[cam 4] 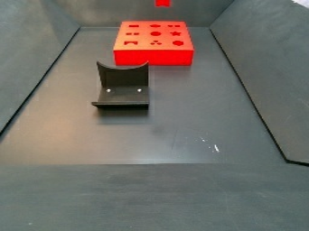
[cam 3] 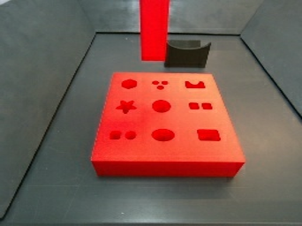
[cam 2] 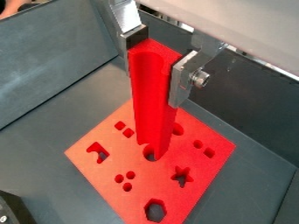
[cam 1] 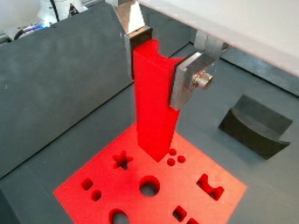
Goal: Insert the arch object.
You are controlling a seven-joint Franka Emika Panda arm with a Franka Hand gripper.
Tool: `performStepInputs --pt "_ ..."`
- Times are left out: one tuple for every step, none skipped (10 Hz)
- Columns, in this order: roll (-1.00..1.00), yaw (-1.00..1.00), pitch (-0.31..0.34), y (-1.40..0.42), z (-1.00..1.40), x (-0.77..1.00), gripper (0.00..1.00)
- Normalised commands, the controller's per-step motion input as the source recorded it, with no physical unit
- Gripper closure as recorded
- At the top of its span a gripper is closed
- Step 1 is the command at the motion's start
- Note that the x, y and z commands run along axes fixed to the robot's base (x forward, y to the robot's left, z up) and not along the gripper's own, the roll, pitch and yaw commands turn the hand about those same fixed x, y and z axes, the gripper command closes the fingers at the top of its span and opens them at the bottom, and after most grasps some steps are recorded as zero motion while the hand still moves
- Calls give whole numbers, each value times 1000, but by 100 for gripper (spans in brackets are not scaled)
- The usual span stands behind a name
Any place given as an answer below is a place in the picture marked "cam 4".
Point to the red arch object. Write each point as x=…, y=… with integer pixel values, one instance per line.
x=162, y=3

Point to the black curved holder stand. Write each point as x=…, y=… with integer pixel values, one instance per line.
x=124, y=86

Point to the red shape sorter box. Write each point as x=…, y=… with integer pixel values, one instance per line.
x=156, y=42

